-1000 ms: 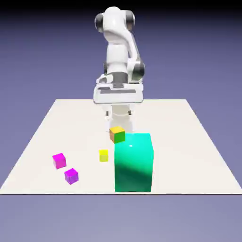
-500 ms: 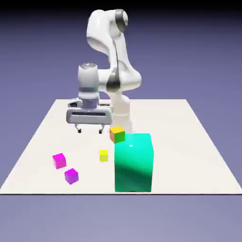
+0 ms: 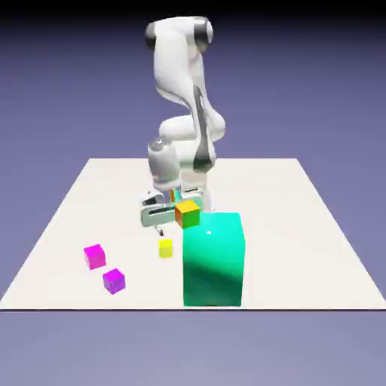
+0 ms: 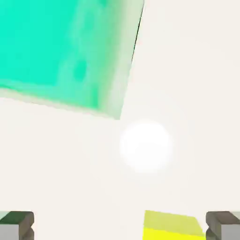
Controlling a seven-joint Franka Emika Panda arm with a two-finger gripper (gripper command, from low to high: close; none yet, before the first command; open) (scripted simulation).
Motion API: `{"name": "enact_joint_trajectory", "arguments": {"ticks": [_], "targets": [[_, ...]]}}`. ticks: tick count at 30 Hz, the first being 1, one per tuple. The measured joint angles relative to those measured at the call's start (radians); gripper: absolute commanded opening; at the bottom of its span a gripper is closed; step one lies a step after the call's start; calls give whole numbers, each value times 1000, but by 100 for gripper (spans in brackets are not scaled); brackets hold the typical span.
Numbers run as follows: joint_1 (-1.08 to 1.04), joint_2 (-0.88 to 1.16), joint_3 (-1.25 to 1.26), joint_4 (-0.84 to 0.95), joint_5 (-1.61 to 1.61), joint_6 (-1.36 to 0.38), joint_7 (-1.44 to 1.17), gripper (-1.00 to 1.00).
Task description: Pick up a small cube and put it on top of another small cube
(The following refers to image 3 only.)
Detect small yellow cube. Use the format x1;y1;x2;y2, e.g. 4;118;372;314
158;237;174;259

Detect small purple cube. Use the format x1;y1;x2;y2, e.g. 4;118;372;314
102;268;127;296

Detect small orange cube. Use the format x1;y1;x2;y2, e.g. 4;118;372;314
174;200;201;229

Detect large teal box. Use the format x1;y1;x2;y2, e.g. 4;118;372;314
182;212;247;308

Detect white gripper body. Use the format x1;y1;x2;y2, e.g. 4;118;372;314
140;202;182;228

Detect small magenta cube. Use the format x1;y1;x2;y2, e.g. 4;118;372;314
83;244;107;271

